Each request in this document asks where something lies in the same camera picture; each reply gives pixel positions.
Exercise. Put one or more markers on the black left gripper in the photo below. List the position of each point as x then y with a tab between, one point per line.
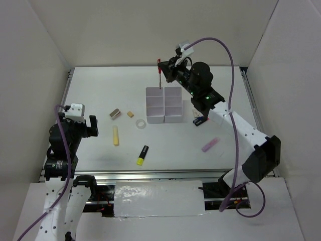
89	131

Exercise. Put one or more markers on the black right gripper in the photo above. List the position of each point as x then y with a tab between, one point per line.
170	67

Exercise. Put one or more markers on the red pen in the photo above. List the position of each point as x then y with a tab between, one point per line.
159	72

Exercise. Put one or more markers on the pastel purple highlighter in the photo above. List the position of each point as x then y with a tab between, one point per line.
210	144

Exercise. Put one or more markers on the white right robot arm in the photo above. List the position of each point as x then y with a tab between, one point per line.
262	153

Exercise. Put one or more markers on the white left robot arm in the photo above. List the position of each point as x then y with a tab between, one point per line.
66	194

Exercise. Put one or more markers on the pastel yellow highlighter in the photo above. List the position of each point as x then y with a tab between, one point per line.
115	135

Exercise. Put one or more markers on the white right organizer container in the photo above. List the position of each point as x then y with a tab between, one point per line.
173	104

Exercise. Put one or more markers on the white organizer container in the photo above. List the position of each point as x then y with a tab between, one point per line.
155	109
173	104

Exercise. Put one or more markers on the pink white stapler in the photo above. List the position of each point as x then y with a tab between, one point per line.
115	113

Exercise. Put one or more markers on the small yellow eraser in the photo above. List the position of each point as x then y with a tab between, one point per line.
130	114

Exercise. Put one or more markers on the white left organizer container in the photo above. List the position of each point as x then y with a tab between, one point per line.
155	109

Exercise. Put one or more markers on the clear tape roll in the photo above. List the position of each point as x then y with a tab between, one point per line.
140	124

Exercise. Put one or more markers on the beige white eraser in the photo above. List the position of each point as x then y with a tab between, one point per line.
196	114

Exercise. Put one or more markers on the black yellow highlighter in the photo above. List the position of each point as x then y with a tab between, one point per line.
142	155

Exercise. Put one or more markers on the white foil-taped panel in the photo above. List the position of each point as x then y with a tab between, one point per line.
158	199

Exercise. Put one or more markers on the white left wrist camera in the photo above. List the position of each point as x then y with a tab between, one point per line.
75	112

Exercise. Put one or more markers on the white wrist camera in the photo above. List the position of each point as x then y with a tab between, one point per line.
75	112
183	49

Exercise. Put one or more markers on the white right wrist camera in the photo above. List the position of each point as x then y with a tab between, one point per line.
183	49

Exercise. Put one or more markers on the aluminium frame rail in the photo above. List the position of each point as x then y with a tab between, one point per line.
110	177

